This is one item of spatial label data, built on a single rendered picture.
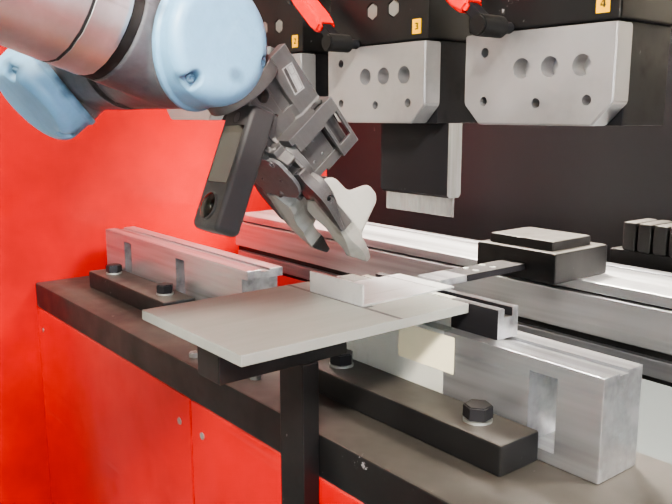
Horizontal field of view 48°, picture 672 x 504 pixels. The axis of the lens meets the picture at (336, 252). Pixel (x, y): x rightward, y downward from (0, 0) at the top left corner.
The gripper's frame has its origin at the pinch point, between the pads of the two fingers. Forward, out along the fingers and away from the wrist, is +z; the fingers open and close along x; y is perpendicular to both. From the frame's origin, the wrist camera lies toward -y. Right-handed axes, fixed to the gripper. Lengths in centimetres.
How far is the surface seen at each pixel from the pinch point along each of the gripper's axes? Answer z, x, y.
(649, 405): 234, 92, 116
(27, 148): -8, 84, 2
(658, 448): 211, 68, 88
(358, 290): 2.5, -3.6, -2.2
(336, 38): -14.2, 3.7, 15.9
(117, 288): 13, 62, -8
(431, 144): -1.7, -3.3, 14.3
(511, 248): 20.1, 0.2, 19.6
